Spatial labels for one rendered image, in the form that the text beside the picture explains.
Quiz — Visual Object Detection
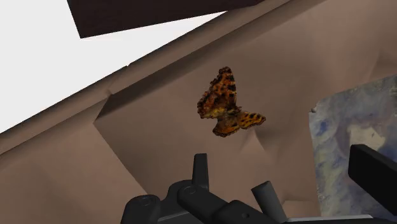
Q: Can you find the brown sofa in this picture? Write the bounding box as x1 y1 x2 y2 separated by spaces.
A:
0 0 397 224

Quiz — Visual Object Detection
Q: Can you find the blue grey patterned cushion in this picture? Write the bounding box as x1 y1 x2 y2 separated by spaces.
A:
309 74 397 222

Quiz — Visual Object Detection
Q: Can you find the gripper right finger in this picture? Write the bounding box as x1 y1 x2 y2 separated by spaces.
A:
347 144 397 216

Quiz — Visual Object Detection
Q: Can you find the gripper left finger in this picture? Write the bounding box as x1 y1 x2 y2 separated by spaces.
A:
120 153 288 224

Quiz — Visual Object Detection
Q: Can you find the orange black butterfly figure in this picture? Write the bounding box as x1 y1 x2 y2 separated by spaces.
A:
197 66 267 138

